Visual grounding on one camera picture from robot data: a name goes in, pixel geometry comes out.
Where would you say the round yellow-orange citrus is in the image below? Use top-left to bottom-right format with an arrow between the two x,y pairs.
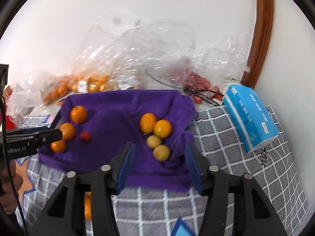
153,119 -> 172,138

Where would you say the purple towel covered tray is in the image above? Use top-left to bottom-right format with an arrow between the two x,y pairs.
38,90 -> 196,192

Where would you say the mandarin orange two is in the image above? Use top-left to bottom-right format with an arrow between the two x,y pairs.
59,123 -> 76,141

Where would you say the clear bag of oranges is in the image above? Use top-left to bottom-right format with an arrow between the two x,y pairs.
42,73 -> 117,105

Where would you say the small yellow fruit two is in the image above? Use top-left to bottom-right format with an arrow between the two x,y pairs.
153,144 -> 170,162

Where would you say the grey checkered blanket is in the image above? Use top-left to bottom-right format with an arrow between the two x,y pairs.
17,106 -> 309,235

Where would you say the person's left hand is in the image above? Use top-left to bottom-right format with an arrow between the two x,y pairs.
0,160 -> 23,214

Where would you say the mandarin orange one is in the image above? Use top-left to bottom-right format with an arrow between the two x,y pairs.
70,105 -> 88,124

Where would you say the blue tissue pack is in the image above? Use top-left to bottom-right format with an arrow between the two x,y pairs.
223,84 -> 279,152

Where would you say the mandarin orange three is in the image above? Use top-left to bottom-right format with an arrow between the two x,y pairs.
50,140 -> 66,153

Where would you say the oval kumquat orange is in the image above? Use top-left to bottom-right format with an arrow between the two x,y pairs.
139,113 -> 157,134

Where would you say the brown wooden door frame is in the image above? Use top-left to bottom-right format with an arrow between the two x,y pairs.
241,0 -> 274,89

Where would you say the red cherry tomato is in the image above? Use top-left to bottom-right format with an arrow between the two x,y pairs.
80,132 -> 92,143

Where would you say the small yellow fruit one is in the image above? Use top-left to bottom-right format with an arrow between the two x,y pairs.
146,135 -> 162,149

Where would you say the bag of red cherry tomatoes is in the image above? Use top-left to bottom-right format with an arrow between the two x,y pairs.
170,70 -> 224,106

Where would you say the mandarin orange four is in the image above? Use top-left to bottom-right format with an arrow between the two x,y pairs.
84,192 -> 92,220

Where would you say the large crumpled clear plastic bag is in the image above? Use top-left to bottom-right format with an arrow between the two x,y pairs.
73,20 -> 250,90

